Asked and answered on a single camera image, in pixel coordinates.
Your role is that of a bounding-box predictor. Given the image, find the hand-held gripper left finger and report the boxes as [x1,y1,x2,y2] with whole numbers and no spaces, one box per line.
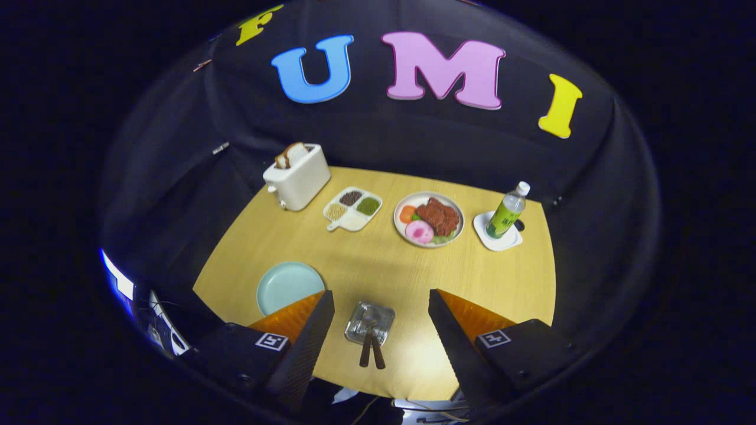
[183,289,335,414]

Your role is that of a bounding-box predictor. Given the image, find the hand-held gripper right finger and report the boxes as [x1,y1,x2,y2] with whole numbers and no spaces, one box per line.
[428,288,576,414]

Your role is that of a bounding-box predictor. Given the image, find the light green round plate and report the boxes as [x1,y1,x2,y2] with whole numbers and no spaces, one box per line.
[256,261,326,317]

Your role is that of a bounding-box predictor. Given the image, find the white and grey equipment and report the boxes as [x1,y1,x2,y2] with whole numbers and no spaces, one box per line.
[331,387,473,423]

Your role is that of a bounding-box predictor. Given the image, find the white square coaster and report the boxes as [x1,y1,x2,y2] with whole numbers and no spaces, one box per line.
[473,211,523,252]

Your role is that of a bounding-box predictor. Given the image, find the pink ham slice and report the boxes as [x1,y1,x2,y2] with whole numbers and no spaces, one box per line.
[405,220,435,245]

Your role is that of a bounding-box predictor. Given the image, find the white oval food plate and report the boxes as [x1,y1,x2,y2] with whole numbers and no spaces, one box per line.
[394,191,465,248]

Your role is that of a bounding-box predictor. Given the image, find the white divided dish with beans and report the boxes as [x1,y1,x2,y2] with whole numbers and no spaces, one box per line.
[323,187,383,232]

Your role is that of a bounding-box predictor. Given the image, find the brown meat pieces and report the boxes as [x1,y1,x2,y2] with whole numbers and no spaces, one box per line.
[416,197,461,237]

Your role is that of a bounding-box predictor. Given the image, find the white panel stand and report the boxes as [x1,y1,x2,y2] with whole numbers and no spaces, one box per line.
[146,289,191,356]

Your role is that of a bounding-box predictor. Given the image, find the green label drink bottle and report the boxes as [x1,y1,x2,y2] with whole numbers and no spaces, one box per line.
[485,181,531,239]

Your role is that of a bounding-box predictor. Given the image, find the white toaster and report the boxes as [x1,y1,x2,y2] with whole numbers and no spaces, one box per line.
[263,145,331,212]

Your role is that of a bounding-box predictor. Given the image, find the glowing blue screen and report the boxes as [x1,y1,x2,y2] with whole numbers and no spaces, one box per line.
[100,249,136,313]

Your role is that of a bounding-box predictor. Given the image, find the metal wire drainer basket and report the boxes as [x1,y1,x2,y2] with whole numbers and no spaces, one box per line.
[345,301,396,346]

